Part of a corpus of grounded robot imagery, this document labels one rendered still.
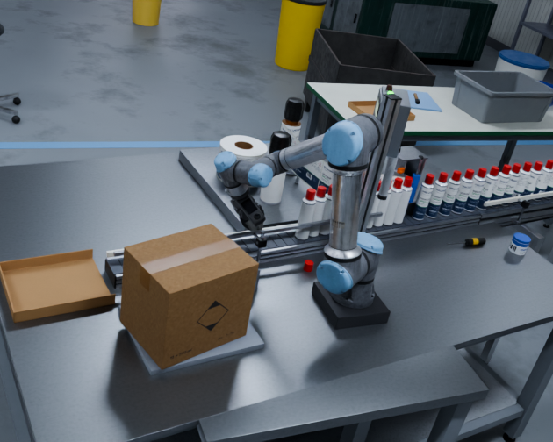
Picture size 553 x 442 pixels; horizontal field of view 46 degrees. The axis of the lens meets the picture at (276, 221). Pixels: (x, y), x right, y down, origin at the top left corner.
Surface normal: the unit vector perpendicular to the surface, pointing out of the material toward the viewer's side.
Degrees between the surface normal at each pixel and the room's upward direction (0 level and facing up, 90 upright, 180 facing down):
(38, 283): 0
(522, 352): 0
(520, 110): 95
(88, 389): 0
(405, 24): 90
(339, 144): 82
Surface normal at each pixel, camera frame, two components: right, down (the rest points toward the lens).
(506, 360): 0.16, -0.85
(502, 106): 0.39, 0.60
